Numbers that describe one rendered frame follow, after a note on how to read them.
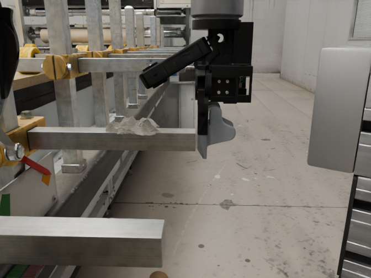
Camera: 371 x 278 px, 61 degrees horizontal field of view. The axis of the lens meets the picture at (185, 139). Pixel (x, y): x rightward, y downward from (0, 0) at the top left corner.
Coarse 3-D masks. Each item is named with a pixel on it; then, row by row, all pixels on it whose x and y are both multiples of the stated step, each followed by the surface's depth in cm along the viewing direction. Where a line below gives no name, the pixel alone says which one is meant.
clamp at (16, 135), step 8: (24, 120) 53; (32, 120) 53; (40, 120) 55; (16, 128) 48; (24, 128) 50; (32, 128) 52; (8, 136) 45; (16, 136) 47; (24, 136) 50; (24, 144) 50; (0, 152) 44; (24, 152) 50; (32, 152) 52; (0, 160) 44
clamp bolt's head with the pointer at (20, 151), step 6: (6, 150) 45; (18, 150) 45; (6, 156) 45; (18, 156) 45; (24, 156) 49; (24, 162) 49; (30, 162) 51; (36, 168) 53; (42, 168) 55; (48, 174) 57
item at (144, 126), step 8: (128, 120) 51; (136, 120) 50; (144, 120) 49; (152, 120) 53; (112, 128) 49; (120, 128) 48; (128, 128) 49; (136, 128) 49; (144, 128) 49; (152, 128) 49
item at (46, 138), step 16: (48, 128) 52; (64, 128) 52; (80, 128) 52; (96, 128) 52; (160, 128) 52; (32, 144) 51; (48, 144) 51; (64, 144) 51; (80, 144) 51; (96, 144) 51; (112, 144) 50; (128, 144) 50; (144, 144) 50; (160, 144) 50; (176, 144) 50; (192, 144) 50
